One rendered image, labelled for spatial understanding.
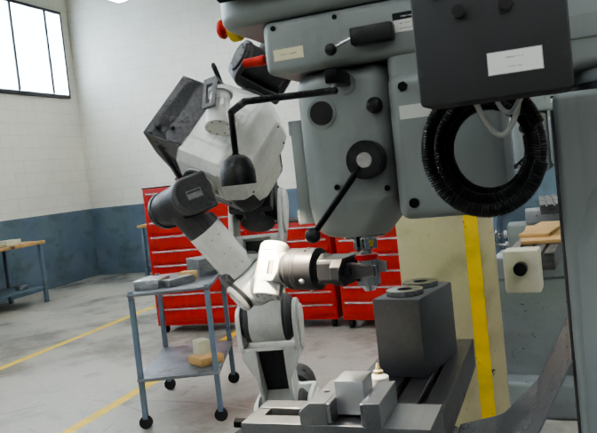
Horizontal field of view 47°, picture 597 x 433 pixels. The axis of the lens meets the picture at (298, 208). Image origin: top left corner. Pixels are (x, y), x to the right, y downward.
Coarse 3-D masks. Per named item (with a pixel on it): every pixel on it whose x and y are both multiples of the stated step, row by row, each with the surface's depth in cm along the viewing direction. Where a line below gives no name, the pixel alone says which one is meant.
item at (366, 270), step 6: (348, 264) 137; (354, 264) 136; (360, 264) 136; (366, 264) 136; (348, 270) 136; (354, 270) 137; (360, 270) 136; (366, 270) 135; (372, 270) 135; (348, 276) 137; (354, 276) 137; (360, 276) 136; (366, 276) 135; (372, 276) 135
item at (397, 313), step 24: (408, 288) 169; (432, 288) 172; (384, 312) 165; (408, 312) 162; (432, 312) 166; (384, 336) 166; (408, 336) 162; (432, 336) 165; (384, 360) 166; (408, 360) 163; (432, 360) 164
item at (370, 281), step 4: (372, 260) 136; (376, 260) 137; (372, 264) 136; (376, 264) 137; (376, 268) 137; (376, 276) 137; (360, 280) 137; (364, 280) 137; (368, 280) 136; (372, 280) 136; (376, 280) 137; (380, 280) 138; (360, 284) 138; (364, 284) 137; (368, 284) 137; (372, 284) 137; (376, 284) 137
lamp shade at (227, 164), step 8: (224, 160) 138; (232, 160) 137; (240, 160) 137; (248, 160) 138; (224, 168) 137; (232, 168) 136; (240, 168) 136; (248, 168) 137; (224, 176) 137; (232, 176) 136; (240, 176) 136; (248, 176) 137; (224, 184) 137; (232, 184) 136; (240, 184) 136
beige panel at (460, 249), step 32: (416, 224) 308; (448, 224) 303; (480, 224) 298; (416, 256) 309; (448, 256) 304; (480, 256) 299; (480, 288) 300; (480, 320) 302; (480, 352) 303; (480, 384) 304; (480, 416) 306
